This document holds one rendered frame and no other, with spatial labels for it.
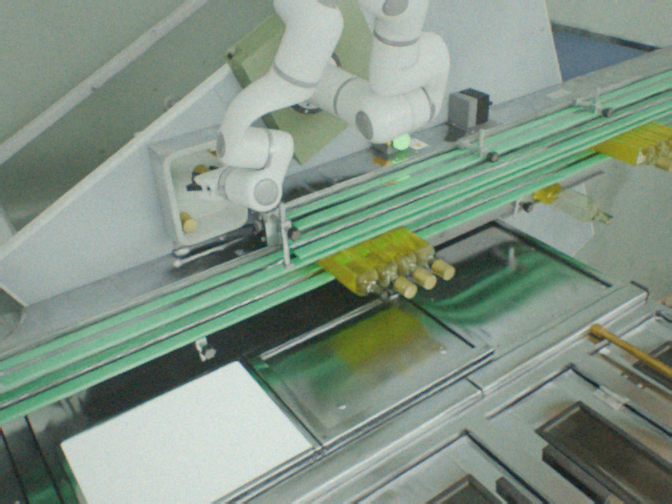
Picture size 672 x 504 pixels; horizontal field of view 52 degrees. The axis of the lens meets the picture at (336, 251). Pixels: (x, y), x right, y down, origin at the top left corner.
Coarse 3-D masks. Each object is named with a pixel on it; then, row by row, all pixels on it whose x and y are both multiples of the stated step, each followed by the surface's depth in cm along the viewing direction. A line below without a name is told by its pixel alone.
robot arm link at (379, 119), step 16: (352, 80) 140; (336, 96) 140; (352, 96) 136; (368, 96) 133; (400, 96) 132; (416, 96) 133; (336, 112) 142; (352, 112) 136; (368, 112) 131; (384, 112) 130; (400, 112) 131; (416, 112) 133; (368, 128) 132; (384, 128) 131; (400, 128) 133; (416, 128) 137
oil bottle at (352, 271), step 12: (348, 252) 165; (324, 264) 167; (336, 264) 162; (348, 264) 160; (360, 264) 160; (336, 276) 164; (348, 276) 159; (360, 276) 156; (372, 276) 157; (360, 288) 157
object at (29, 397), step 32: (576, 160) 214; (512, 192) 198; (416, 224) 186; (448, 224) 185; (256, 288) 164; (288, 288) 164; (192, 320) 155; (224, 320) 154; (128, 352) 147; (160, 352) 146; (32, 384) 140; (64, 384) 139; (0, 416) 133
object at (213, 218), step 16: (208, 144) 146; (176, 160) 151; (192, 160) 153; (208, 160) 156; (176, 176) 153; (176, 192) 155; (192, 192) 157; (176, 208) 148; (192, 208) 159; (208, 208) 161; (224, 208) 164; (240, 208) 159; (176, 224) 150; (208, 224) 159; (224, 224) 159; (240, 224) 160; (192, 240) 154
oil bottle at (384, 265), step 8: (352, 248) 166; (360, 248) 166; (368, 248) 166; (376, 248) 165; (360, 256) 163; (368, 256) 163; (376, 256) 163; (384, 256) 162; (368, 264) 161; (376, 264) 160; (384, 264) 160; (392, 264) 160; (384, 272) 158; (384, 280) 159
